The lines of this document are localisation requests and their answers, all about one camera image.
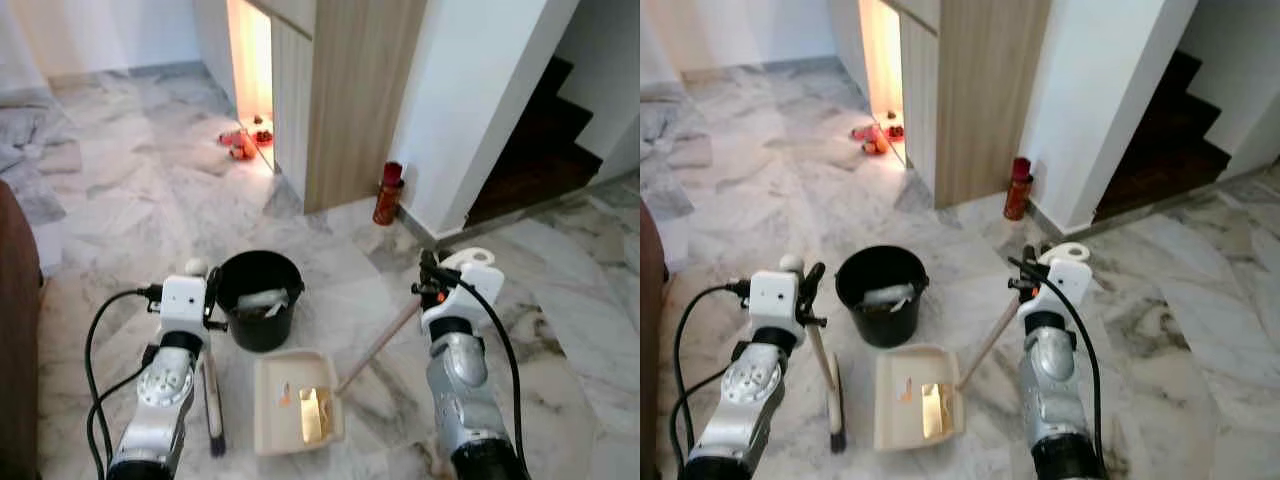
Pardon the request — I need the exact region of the cream-handled black bristle broom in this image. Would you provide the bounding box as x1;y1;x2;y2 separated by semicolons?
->
185;257;229;459
778;253;851;456

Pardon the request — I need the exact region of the cream long-handled dustpan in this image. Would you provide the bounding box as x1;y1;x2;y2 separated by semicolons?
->
872;243;1091;453
252;250;498;458

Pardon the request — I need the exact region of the black plastic bucket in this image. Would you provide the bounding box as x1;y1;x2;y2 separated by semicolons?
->
835;245;931;349
215;250;306;353

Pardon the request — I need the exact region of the white plastic bottle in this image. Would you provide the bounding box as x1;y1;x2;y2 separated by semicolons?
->
238;288;291;313
862;284;916;309

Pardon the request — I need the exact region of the red cylindrical can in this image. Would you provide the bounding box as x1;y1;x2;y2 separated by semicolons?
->
1004;157;1035;221
373;160;405;226

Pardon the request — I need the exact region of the yellowish paper scrap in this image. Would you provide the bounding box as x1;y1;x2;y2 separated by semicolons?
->
298;388;333;446
920;382;954;439

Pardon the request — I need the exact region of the red orange offerings pile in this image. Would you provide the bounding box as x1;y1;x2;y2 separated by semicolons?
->
218;115;276;161
850;110;907;156

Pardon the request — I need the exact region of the brown fabric sofa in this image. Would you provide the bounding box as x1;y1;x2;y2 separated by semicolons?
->
0;180;43;480
640;200;666;480

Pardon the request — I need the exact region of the dark wooden staircase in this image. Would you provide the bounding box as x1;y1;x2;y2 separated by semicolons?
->
1092;50;1233;223
465;55;606;226

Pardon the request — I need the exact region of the wood grain cabinet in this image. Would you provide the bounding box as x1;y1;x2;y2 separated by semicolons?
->
830;0;1053;209
195;0;431;216

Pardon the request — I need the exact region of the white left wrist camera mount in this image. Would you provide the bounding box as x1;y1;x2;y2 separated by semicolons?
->
158;275;209;338
748;270;804;341

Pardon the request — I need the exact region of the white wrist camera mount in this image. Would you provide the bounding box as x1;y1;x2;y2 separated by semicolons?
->
1018;258;1093;319
420;262;506;336
158;275;209;338
748;270;804;341

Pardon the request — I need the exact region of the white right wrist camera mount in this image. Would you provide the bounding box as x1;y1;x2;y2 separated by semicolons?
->
1018;258;1093;319
420;262;506;336

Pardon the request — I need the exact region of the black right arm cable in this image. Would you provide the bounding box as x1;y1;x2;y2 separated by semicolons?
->
440;262;529;476
1008;258;1104;466

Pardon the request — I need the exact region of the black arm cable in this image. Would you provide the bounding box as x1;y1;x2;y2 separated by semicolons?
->
669;284;751;476
1008;258;1104;466
440;262;529;476
668;368;739;471
86;365;153;480
84;288;163;480

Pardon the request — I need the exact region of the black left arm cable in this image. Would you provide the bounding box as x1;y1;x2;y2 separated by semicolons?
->
84;288;163;480
86;365;153;480
669;284;751;476
668;368;739;471

